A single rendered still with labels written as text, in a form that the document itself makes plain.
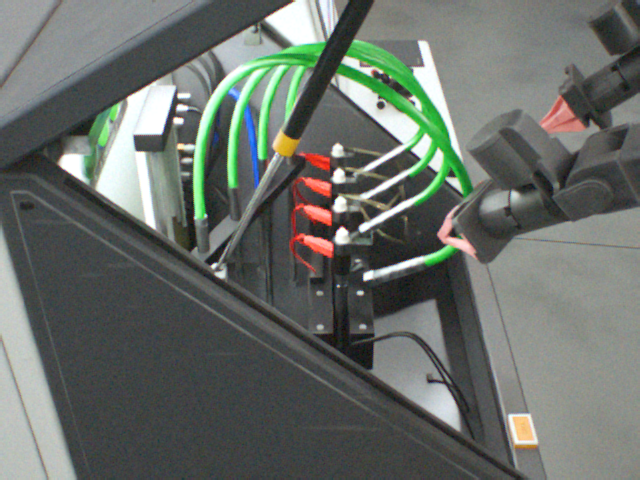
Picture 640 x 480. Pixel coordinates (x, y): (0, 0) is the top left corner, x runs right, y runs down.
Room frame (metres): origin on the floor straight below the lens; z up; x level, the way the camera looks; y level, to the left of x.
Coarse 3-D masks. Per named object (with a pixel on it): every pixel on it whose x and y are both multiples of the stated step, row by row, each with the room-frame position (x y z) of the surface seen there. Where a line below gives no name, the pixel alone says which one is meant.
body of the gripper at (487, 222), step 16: (480, 192) 0.76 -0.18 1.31; (496, 192) 0.74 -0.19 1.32; (464, 208) 0.74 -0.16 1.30; (480, 208) 0.74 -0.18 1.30; (496, 208) 0.71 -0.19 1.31; (464, 224) 0.72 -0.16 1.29; (480, 224) 0.73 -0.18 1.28; (496, 224) 0.71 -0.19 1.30; (512, 224) 0.70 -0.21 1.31; (480, 240) 0.71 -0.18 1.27; (496, 240) 0.72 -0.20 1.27; (480, 256) 0.70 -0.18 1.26; (496, 256) 0.71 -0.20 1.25
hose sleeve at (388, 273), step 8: (424, 256) 0.80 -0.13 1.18; (400, 264) 0.81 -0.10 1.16; (408, 264) 0.80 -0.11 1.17; (416, 264) 0.80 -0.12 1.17; (424, 264) 0.79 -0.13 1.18; (376, 272) 0.82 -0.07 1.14; (384, 272) 0.81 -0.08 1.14; (392, 272) 0.81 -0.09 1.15; (400, 272) 0.80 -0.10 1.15; (408, 272) 0.80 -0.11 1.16; (376, 280) 0.81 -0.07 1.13; (384, 280) 0.81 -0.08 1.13
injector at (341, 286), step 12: (336, 252) 0.91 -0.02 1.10; (348, 252) 0.91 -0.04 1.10; (336, 264) 0.91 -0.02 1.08; (348, 264) 0.91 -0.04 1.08; (360, 264) 0.92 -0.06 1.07; (336, 276) 0.91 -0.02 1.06; (348, 276) 0.91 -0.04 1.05; (336, 288) 0.92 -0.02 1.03; (348, 288) 0.92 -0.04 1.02; (336, 300) 0.92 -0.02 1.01; (336, 312) 0.92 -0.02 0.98; (336, 324) 0.92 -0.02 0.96; (336, 336) 0.92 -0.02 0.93
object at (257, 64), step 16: (256, 64) 0.88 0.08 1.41; (272, 64) 0.87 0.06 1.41; (288, 64) 0.86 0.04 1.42; (304, 64) 0.85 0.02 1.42; (224, 80) 0.90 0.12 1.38; (240, 80) 0.89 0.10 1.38; (352, 80) 0.83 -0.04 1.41; (368, 80) 0.83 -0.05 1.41; (224, 96) 0.90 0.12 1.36; (384, 96) 0.82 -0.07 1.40; (400, 96) 0.82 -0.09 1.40; (208, 112) 0.90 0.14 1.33; (416, 112) 0.81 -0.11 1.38; (208, 128) 0.91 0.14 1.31; (432, 128) 0.80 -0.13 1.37; (448, 144) 0.79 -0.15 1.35; (448, 160) 0.79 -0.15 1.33; (464, 176) 0.78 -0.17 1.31; (464, 192) 0.78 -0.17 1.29; (432, 256) 0.79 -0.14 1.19; (448, 256) 0.78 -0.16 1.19
